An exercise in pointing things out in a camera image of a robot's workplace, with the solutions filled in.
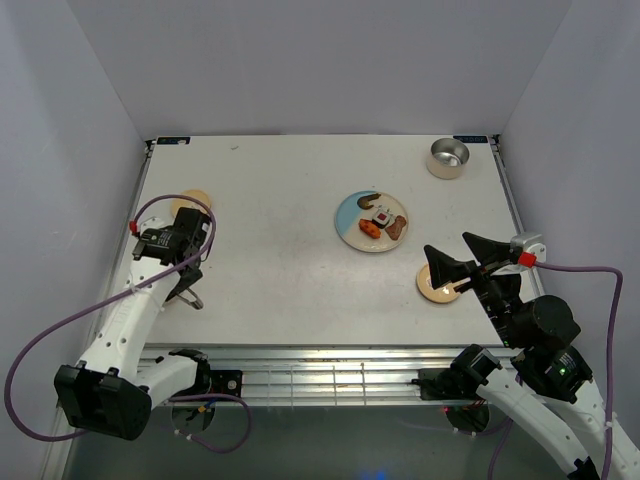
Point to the dark brown curved food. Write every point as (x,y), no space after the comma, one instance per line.
(366,202)

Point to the sushi roll piece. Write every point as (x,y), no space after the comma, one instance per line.
(383,217)

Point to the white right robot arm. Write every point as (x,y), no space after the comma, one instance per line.
(552,394)

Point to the stainless steel slotted tongs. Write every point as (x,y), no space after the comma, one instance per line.
(189,297)

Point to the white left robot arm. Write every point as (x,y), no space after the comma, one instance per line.
(107,391)

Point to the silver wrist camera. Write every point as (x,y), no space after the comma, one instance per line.
(528,249)
(137,227)

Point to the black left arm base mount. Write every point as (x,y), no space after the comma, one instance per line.
(226,381)

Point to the right wooden round lid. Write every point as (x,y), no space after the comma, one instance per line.
(441,295)

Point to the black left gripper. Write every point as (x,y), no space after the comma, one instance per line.
(189,279)

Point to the right blue corner label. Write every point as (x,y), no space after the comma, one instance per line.
(471,139)

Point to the wooden round lid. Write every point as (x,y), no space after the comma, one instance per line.
(441,295)
(192,198)

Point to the right steel lunch bowl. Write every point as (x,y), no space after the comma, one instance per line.
(447,158)

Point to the left blue corner label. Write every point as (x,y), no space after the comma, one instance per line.
(173,140)

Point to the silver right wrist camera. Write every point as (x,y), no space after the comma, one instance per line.
(528,249)

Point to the blue and white plate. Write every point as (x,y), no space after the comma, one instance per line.
(348,215)

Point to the left wooden round lid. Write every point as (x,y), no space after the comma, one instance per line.
(192,198)

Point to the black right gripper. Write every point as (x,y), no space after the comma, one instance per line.
(444,268)

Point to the blue corner label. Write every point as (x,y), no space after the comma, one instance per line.
(173,140)
(471,139)

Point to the orange fried cutlet piece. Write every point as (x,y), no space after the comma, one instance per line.
(369,228)

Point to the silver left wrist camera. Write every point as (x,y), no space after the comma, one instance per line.
(137,227)

